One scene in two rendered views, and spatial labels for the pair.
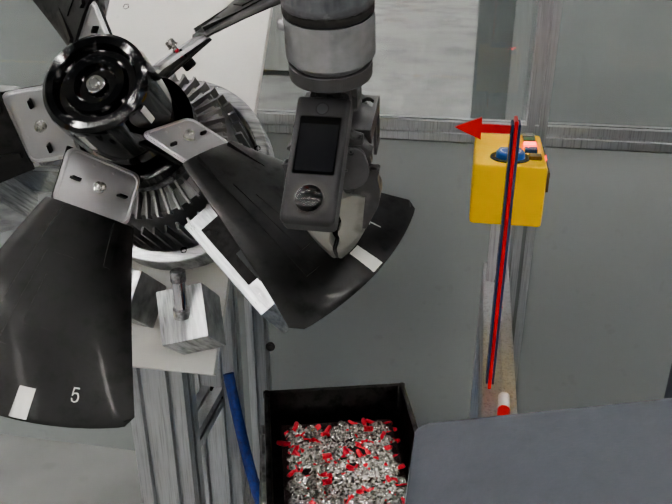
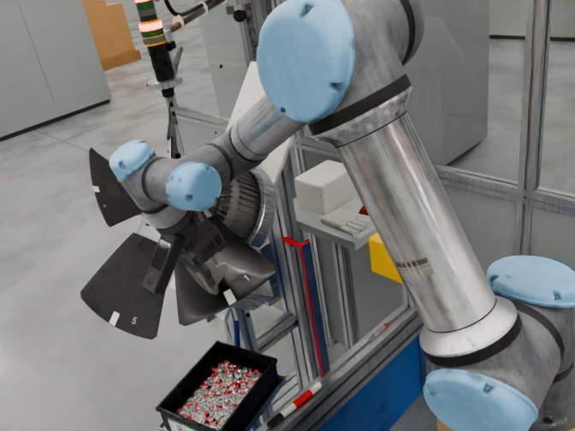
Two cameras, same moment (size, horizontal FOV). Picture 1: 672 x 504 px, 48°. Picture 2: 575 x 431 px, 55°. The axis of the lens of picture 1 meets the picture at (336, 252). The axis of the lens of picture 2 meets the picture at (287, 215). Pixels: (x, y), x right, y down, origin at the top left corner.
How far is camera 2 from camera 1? 0.82 m
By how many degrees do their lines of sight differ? 36
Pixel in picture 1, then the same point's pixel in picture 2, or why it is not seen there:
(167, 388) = (233, 315)
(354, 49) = (161, 221)
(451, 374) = not seen: hidden behind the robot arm
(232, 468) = (306, 361)
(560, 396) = not seen: hidden behind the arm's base
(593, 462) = not seen: outside the picture
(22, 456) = (262, 311)
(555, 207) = (542, 250)
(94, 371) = (144, 312)
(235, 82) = (270, 163)
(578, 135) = (555, 203)
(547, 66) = (530, 149)
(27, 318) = (119, 284)
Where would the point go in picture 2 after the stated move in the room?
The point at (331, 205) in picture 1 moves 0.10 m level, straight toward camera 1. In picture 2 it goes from (155, 285) to (112, 317)
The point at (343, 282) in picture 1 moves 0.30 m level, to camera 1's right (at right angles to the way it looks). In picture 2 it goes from (211, 307) to (338, 354)
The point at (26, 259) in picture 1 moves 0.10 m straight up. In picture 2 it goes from (122, 258) to (109, 222)
